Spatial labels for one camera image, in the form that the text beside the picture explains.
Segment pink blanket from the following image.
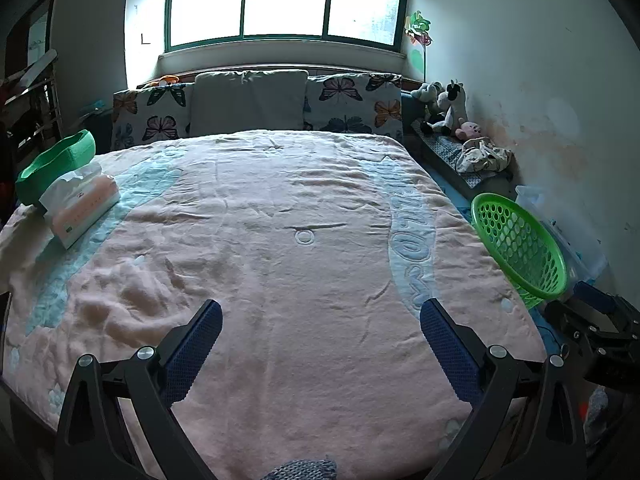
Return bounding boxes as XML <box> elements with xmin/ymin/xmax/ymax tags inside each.
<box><xmin>0</xmin><ymin>130</ymin><xmax>548</xmax><ymax>480</ymax></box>

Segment cow plush toy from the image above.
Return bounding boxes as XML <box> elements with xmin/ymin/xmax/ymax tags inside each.
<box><xmin>420</xmin><ymin>80</ymin><xmax>468</xmax><ymax>136</ymax></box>

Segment large butterfly print pillow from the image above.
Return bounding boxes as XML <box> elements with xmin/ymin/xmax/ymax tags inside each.
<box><xmin>304</xmin><ymin>73</ymin><xmax>403</xmax><ymax>143</ymax></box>

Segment clear plastic storage bin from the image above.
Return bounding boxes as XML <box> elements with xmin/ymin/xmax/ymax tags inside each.
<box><xmin>515</xmin><ymin>185</ymin><xmax>608</xmax><ymax>286</ymax></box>

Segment white pillow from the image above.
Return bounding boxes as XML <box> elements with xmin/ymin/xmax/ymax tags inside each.
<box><xmin>189</xmin><ymin>70</ymin><xmax>309</xmax><ymax>137</ymax></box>

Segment pink tissue pack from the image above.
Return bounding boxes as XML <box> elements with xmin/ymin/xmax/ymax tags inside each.
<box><xmin>39</xmin><ymin>162</ymin><xmax>121</xmax><ymax>250</ymax></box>

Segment grey plush toy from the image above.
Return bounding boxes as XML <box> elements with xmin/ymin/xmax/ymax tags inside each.
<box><xmin>411</xmin><ymin>81</ymin><xmax>446</xmax><ymax>111</ymax></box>

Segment green plastic basin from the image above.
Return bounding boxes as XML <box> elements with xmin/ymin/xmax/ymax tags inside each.
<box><xmin>15</xmin><ymin>130</ymin><xmax>97</xmax><ymax>207</ymax></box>

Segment crumpled beige cloth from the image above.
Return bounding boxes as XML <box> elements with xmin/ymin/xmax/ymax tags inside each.
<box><xmin>456</xmin><ymin>136</ymin><xmax>513</xmax><ymax>173</ymax></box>

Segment metal rack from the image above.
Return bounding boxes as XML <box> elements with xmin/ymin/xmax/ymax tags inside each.
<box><xmin>0</xmin><ymin>50</ymin><xmax>63</xmax><ymax>146</ymax></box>

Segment green plastic mesh basket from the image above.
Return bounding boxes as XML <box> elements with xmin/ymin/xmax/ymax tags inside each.
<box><xmin>470</xmin><ymin>192</ymin><xmax>568</xmax><ymax>311</ymax></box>

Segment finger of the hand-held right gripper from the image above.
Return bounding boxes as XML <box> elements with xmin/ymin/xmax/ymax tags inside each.
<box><xmin>544</xmin><ymin>300</ymin><xmax>640</xmax><ymax>357</ymax></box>
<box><xmin>572</xmin><ymin>280</ymin><xmax>640</xmax><ymax>331</ymax></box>

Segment small butterfly print pillow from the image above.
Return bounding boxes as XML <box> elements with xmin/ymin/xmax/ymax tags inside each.
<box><xmin>112</xmin><ymin>82</ymin><xmax>193</xmax><ymax>151</ymax></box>

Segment green pinwheel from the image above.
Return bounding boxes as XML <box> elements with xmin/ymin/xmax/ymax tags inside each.
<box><xmin>404</xmin><ymin>11</ymin><xmax>433</xmax><ymax>81</ymax></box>

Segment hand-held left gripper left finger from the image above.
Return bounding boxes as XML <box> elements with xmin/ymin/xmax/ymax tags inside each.
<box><xmin>55</xmin><ymin>299</ymin><xmax>236</xmax><ymax>480</ymax></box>

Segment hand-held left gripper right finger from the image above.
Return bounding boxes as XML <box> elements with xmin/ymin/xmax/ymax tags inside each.
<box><xmin>419</xmin><ymin>298</ymin><xmax>587</xmax><ymax>480</ymax></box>

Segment patterned bench cushion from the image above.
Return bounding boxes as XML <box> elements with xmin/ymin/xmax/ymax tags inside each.
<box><xmin>411</xmin><ymin>117</ymin><xmax>516</xmax><ymax>196</ymax></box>

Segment grey knit sweater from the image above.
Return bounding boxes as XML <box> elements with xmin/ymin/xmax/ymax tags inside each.
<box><xmin>265</xmin><ymin>458</ymin><xmax>338</xmax><ymax>480</ymax></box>

